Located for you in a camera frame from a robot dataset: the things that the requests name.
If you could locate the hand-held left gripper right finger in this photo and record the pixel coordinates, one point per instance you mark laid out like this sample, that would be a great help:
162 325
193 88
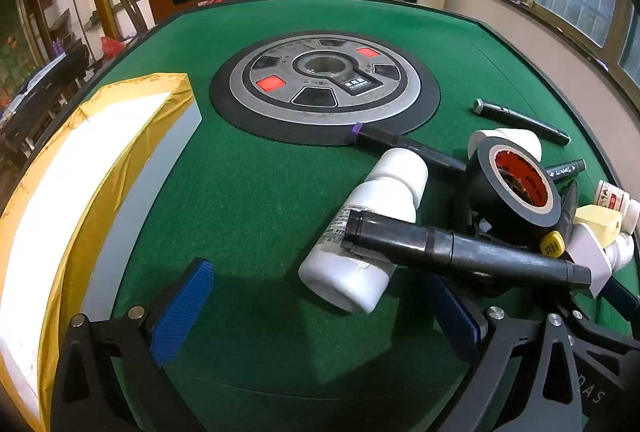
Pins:
452 319

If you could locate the red plastic bag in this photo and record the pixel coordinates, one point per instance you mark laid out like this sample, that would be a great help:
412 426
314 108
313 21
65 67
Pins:
112 47

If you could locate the dark green pen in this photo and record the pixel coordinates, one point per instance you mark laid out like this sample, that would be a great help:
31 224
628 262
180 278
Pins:
520 121

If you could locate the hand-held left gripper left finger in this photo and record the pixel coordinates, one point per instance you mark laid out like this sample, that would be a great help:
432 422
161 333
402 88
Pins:
182 312

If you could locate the wooden chair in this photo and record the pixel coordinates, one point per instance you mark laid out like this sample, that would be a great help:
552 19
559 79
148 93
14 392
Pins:
131 12

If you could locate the thick black marker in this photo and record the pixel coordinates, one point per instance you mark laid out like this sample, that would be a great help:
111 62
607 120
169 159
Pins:
475 252

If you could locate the pale yellow bottle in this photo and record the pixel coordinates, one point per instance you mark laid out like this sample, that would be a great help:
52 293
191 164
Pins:
597 218

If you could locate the white plastic bottle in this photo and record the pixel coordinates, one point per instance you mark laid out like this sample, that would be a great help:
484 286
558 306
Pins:
370 212

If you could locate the black tape roll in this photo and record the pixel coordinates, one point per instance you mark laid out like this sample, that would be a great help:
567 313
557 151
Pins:
487 192

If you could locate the small white bottle red label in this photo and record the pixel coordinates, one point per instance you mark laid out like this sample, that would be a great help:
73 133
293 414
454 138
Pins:
615 199

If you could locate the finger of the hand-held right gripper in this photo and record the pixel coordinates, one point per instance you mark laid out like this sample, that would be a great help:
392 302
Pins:
622 297

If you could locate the black marker with yellow cap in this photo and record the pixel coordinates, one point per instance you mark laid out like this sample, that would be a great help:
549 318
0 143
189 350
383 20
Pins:
553 244

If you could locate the black marker with purple cap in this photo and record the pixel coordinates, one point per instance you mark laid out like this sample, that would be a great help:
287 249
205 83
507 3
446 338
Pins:
400 143

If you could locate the black piano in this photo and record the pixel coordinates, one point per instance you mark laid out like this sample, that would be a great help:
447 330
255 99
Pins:
45 97

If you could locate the round grey table control panel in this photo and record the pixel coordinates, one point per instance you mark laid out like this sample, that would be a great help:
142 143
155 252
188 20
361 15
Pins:
325 87

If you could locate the white box with yellow tape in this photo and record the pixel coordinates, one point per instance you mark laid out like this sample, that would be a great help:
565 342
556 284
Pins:
65 192

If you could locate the slim black marker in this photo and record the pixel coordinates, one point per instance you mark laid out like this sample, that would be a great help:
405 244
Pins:
565 169

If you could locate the white tube with red label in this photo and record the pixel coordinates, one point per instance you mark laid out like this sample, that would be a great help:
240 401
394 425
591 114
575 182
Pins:
590 257

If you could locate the white tape roll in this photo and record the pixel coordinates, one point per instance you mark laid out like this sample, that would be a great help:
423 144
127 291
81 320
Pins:
520 139

